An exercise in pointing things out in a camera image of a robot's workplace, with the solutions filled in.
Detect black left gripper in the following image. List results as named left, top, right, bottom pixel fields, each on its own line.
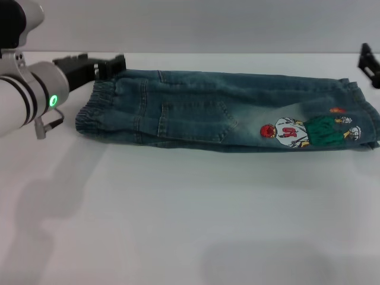
left=52, top=53, right=127, bottom=91

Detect blue denim shorts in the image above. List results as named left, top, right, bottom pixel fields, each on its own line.
left=74, top=68, right=380, bottom=154

